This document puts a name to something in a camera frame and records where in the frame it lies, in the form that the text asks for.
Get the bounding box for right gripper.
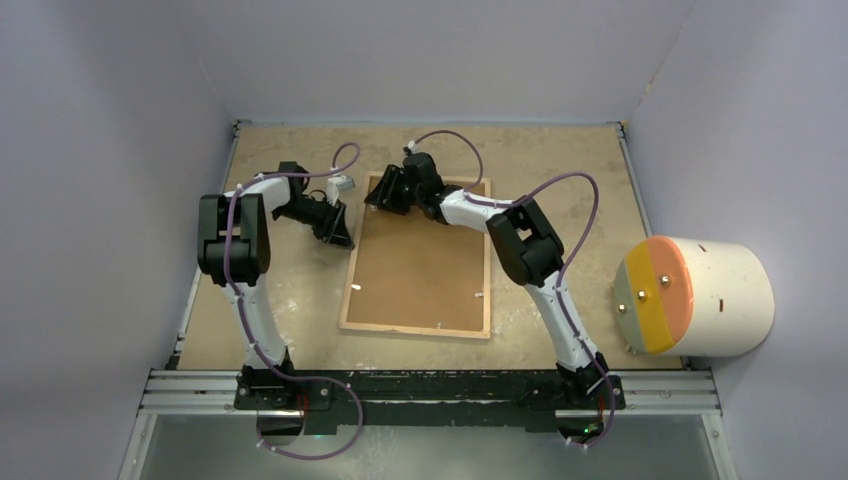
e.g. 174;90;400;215
366;165;424;216

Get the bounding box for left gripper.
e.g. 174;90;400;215
273;196;354;250

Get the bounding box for wooden picture frame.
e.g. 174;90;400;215
338;171;493;340

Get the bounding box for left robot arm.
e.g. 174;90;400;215
197;161;355;409

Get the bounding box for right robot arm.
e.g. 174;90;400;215
365;152;614;407

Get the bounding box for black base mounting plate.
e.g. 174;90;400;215
234;369;626;438

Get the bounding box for white cylinder with orange face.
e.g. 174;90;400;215
612;235;775;357

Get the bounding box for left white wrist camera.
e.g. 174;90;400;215
325;174;356;205

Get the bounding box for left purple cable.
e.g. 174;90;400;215
223;142;364;463

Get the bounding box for aluminium rail frame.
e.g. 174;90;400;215
130;369;738;479

